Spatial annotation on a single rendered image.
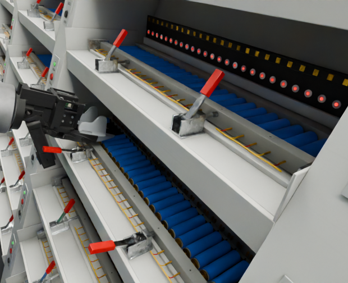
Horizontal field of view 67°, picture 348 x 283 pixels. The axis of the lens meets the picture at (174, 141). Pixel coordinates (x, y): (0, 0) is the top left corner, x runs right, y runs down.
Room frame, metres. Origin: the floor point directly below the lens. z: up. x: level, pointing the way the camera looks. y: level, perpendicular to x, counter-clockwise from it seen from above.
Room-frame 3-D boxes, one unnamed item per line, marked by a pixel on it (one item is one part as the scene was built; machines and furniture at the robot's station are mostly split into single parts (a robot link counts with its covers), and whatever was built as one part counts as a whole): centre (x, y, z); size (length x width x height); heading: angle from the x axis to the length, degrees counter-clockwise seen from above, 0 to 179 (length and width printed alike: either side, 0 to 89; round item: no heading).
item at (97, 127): (0.54, 0.16, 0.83); 0.09 x 0.03 x 0.06; 128
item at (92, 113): (0.58, 0.20, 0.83); 0.09 x 0.03 x 0.06; 141
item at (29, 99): (0.49, 0.26, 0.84); 0.12 x 0.08 x 0.09; 134
